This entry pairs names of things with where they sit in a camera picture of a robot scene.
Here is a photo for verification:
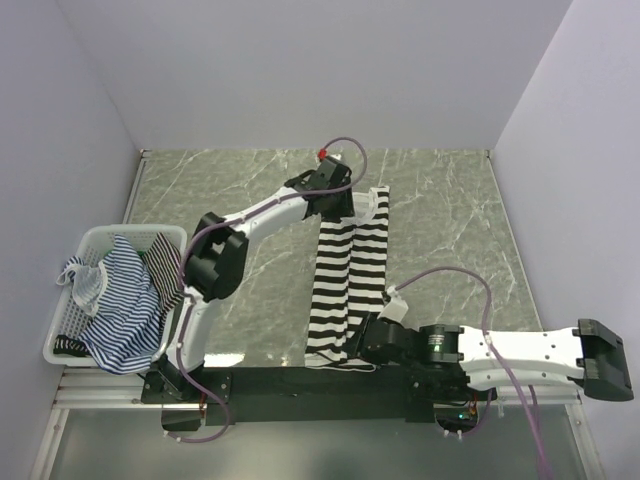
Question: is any black white striped tank top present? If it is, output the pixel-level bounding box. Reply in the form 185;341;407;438
304;186;390;373

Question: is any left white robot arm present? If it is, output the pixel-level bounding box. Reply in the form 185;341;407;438
164;156;354;402

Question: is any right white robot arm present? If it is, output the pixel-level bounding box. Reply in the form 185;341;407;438
343;314;634;402

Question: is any blue white striped tank top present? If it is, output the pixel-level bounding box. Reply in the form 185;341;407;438
54;234;161;375

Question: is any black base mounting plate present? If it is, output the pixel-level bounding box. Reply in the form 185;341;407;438
141;366;497;431

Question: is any dark thin striped garment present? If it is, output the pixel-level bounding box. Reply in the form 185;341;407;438
142;233;183;315

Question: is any white plastic laundry basket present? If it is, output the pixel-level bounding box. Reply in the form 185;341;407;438
43;224;187;368

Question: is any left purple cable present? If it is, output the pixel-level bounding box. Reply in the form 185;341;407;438
174;137;370;445

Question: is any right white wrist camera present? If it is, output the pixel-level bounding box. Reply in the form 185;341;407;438
379;286;409;323

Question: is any aluminium rail frame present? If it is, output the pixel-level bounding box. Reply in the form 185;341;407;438
30;367;605;479

